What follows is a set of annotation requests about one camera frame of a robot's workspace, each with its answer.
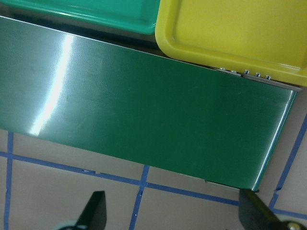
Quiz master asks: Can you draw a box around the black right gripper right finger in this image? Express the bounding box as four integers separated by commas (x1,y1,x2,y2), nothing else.
239,189,288,230

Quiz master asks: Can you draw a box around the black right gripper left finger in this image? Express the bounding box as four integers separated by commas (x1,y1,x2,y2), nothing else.
74,191,107,230

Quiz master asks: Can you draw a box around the green conveyor belt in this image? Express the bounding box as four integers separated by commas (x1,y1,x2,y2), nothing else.
0,17,298,190

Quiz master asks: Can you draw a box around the yellow plastic tray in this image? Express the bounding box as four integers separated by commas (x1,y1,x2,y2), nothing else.
155,0,307,86

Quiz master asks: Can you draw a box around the green plastic tray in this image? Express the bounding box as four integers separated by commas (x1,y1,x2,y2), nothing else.
1,0,160,35

